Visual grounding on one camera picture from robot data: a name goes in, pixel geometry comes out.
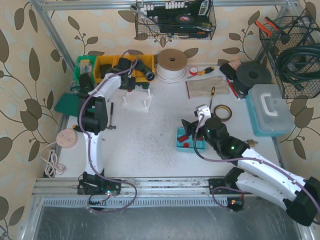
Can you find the small claw hammer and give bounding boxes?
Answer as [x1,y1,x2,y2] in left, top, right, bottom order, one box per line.
[106,102,117,130]

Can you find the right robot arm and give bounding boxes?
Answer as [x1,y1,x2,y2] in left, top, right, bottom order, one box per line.
[181,114,320,227]

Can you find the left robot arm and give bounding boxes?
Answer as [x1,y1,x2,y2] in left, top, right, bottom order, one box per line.
[77,70,130,193]

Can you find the blue plastic tray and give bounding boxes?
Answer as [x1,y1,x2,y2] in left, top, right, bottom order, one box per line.
[175,127,207,153]

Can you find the white peg fixture base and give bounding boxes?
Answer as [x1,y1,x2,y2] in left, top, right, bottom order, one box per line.
[122,89,154,112]

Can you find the black pipe fitting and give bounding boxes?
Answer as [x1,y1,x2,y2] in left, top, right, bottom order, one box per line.
[134,59,155,82]

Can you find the yellow storage bin left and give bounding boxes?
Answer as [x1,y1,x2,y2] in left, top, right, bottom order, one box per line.
[93,55,119,83]

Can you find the yellow storage bin right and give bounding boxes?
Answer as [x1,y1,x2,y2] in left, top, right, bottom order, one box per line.
[133,55,155,83]

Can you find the brown tape roll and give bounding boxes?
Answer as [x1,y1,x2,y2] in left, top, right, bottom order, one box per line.
[213,104,233,123]

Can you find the beige work glove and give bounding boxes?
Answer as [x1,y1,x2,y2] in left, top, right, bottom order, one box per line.
[186,76,230,99]

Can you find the black green meter device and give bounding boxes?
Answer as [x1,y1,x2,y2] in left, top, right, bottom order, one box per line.
[79,73,95,99]

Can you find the yellow black slim screwdriver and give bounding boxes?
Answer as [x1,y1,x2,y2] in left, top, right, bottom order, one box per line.
[209,87,216,110]

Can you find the green storage bin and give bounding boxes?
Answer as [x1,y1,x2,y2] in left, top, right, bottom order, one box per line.
[73,55,97,83]

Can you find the red white tape roll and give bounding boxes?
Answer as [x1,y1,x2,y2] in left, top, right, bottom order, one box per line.
[189,66,198,76]

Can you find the red utility knife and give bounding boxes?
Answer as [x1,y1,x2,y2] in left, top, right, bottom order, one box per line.
[225,77,246,100]

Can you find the brass padlock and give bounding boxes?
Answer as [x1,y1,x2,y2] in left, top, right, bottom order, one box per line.
[246,139,258,147]

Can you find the green foam pad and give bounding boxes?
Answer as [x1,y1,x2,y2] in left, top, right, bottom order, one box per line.
[54,92,79,117]

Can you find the silver wrench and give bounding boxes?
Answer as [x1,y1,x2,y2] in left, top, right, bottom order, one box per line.
[129,5,158,25]

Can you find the black disc spool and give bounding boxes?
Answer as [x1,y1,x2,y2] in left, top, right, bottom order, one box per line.
[233,61,272,94]

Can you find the teal clear toolbox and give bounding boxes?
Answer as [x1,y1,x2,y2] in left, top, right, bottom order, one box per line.
[245,84,295,137]

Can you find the pink round power strip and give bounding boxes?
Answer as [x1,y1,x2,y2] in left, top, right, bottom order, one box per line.
[56,128,78,149]

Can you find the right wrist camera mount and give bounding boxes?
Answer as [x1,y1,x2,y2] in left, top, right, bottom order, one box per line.
[194,104,212,124]

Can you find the white cable spool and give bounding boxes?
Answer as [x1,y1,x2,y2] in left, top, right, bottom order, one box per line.
[156,48,188,84]

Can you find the top wire basket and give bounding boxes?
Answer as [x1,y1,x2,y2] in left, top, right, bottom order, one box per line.
[133,0,216,42]

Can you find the wire basket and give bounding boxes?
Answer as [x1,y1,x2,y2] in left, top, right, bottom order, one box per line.
[255,2,320,99]
[133,0,216,42]

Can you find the black coiled hose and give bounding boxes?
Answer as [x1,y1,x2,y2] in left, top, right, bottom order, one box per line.
[276,43,320,87]

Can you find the orange handled pliers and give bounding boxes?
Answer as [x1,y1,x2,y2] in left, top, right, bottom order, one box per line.
[254,16,280,37]

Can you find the aluminium front rail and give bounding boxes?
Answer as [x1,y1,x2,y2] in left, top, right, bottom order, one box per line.
[32,177,239,209]

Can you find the right wire basket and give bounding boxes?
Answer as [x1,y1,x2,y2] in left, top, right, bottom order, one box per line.
[255,2,320,99]

